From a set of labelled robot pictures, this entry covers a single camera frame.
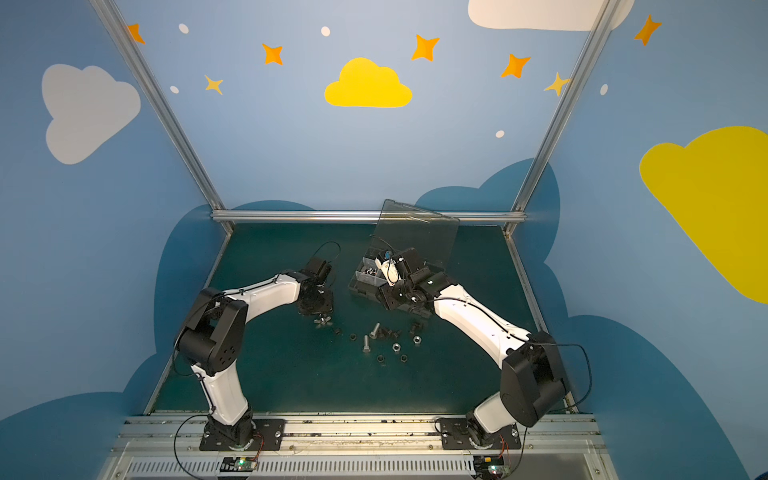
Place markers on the left circuit board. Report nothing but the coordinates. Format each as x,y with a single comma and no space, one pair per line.
239,465

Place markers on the clear plastic organizer box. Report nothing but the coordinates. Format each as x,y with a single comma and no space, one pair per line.
433,239

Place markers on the right circuit board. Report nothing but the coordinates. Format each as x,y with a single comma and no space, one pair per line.
487,468

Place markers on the aluminium frame post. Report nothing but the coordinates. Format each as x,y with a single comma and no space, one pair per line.
113,21
586,61

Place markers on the right aluminium frame post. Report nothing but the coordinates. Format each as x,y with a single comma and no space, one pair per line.
586,61

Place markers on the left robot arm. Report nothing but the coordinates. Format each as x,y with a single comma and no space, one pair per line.
211,339

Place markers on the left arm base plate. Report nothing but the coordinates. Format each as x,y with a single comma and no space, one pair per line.
247,435

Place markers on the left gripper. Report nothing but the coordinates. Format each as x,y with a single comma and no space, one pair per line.
315,302

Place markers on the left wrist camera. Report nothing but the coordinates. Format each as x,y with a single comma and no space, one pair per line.
318,269

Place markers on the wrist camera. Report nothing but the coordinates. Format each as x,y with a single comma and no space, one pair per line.
318,269
387,266

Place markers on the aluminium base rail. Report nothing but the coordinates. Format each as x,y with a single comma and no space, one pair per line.
356,446

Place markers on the left aluminium frame post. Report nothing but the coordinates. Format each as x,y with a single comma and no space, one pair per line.
113,21

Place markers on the rear aluminium frame bar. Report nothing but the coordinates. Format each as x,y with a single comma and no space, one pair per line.
359,217

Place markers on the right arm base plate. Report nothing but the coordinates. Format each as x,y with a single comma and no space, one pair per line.
464,434

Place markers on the silver wing nut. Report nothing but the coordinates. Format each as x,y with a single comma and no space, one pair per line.
323,321

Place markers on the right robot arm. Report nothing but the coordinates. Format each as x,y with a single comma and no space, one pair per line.
533,378

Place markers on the circuit board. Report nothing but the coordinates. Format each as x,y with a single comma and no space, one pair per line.
239,465
487,468

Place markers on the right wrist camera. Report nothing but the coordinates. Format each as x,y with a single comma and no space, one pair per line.
387,266

